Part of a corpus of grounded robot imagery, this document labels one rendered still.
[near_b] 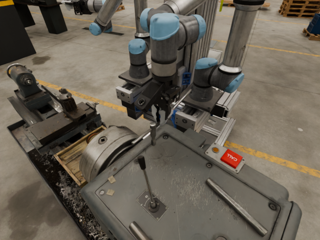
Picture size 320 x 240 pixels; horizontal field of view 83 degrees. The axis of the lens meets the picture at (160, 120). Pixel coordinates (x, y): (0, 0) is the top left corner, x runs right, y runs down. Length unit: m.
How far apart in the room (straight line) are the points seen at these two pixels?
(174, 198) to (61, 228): 1.59
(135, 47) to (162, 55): 0.76
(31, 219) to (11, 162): 0.84
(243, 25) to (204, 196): 0.68
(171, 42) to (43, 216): 2.00
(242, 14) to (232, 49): 0.14
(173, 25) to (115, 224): 0.55
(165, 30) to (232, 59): 0.52
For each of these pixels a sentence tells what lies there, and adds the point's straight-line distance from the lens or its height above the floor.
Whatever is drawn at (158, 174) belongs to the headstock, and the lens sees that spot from 0.65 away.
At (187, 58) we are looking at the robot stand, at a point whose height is 1.31.
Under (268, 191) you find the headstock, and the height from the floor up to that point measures 1.25.
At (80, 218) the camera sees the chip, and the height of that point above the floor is 0.57.
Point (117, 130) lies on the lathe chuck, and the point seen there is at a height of 1.23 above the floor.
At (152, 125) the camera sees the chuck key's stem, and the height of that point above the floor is 1.37.
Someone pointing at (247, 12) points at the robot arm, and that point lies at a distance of 0.89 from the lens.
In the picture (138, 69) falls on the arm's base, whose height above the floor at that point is 1.23.
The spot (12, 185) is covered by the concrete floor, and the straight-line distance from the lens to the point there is 2.58.
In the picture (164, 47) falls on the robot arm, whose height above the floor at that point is 1.64.
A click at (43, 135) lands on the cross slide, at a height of 0.97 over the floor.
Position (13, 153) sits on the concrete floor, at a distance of 2.91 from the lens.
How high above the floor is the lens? 1.81
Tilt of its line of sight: 43 degrees down
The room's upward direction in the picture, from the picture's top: straight up
